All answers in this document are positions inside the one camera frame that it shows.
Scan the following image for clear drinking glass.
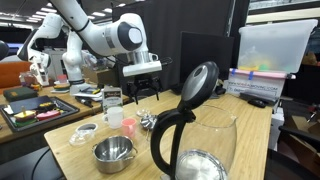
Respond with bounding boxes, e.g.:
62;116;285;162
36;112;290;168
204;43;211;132
134;96;151;118

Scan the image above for pink cup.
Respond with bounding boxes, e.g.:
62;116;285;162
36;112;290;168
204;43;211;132
120;117;138;139

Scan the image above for black partition curtain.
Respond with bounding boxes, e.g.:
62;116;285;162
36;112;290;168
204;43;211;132
111;0;236;101

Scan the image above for black keyboard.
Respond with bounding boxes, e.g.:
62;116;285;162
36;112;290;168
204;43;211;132
239;91;280;104

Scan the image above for pink toy food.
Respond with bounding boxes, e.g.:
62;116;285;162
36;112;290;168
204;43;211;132
35;109;63;122

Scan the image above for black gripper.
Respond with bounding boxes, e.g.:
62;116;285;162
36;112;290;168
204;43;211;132
127;74;163;105

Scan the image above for red cup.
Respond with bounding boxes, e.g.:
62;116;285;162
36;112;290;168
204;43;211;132
56;73;69;85

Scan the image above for white printed moving box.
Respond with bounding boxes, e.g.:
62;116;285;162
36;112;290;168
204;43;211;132
226;68;297;100

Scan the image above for dark green case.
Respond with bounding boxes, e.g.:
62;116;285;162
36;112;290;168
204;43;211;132
3;86;39;103

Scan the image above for white carton with dark label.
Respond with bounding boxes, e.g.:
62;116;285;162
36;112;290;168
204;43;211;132
101;85;124;113

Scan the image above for translucent plastic bin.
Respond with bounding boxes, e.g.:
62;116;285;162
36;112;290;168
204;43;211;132
237;18;319;75

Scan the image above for yellow red green toy sandwich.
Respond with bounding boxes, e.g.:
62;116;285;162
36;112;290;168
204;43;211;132
13;109;37;128

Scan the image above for black floor cable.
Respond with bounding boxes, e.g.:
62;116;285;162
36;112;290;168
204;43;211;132
30;146;52;180

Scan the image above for black marker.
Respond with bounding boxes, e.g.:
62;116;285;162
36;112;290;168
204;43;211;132
74;96;95;109

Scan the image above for black monitor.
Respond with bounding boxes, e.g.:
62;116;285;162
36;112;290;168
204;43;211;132
179;31;235;91

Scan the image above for dark blue board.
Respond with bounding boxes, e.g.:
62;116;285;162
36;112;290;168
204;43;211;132
14;95;54;113

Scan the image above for glass kettle with black handle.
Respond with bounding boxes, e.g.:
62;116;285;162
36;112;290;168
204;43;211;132
149;60;238;180

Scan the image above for white idle robot gripper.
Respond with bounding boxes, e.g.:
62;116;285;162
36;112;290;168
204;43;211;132
29;56;51;87

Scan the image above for black computer mouse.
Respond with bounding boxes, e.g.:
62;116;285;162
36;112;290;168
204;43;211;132
247;98;267;109

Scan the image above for clear glass pot lid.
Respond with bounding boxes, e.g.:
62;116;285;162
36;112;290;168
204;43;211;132
68;122;99;148

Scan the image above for white papers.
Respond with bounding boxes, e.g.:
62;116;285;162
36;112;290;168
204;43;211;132
74;86;104;102

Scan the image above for brown cardboard box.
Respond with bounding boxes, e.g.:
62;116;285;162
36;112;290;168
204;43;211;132
82;66;116;88

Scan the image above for white mug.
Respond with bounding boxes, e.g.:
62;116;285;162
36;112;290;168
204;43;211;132
102;106;125;130

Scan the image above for black tray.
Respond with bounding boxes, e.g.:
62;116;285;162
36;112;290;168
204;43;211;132
0;95;81;133

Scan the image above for black and yellow toy food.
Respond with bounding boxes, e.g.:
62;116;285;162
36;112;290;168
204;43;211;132
37;101;57;113

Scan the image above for large steel two-handled pot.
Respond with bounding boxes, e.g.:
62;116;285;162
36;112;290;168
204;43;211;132
91;134;138;175

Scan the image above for stack of coloured plates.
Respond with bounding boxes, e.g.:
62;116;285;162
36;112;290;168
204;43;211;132
53;81;71;95

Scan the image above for black office chair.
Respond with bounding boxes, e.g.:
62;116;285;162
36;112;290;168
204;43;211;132
264;124;320;180

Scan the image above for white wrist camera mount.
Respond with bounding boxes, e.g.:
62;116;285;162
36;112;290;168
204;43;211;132
122;59;164;78

